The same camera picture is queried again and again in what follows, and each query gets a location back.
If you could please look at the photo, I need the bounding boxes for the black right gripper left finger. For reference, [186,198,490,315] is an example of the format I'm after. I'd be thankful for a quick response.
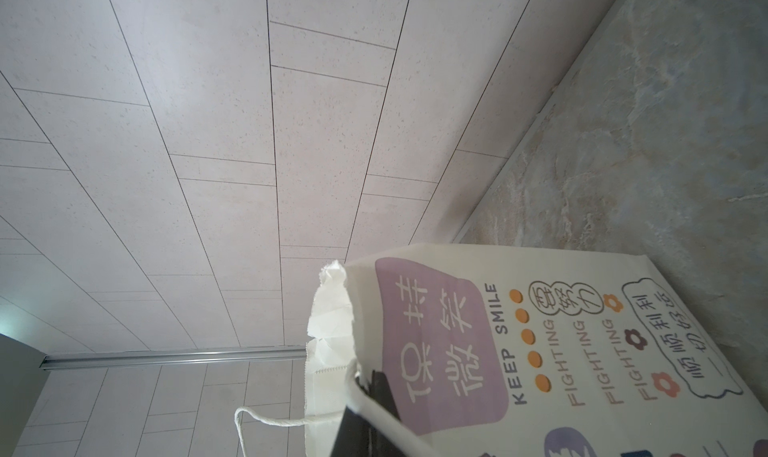
[330,408,371,457]

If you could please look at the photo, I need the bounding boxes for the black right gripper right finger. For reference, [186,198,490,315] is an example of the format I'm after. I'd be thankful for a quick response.
[355,371,414,456]

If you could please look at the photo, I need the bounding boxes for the aluminium corner frame post left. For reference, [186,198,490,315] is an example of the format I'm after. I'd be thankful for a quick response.
[39,346,307,371]

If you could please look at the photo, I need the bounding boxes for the white printed paper bag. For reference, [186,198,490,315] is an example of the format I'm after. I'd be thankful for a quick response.
[296,244,767,456]

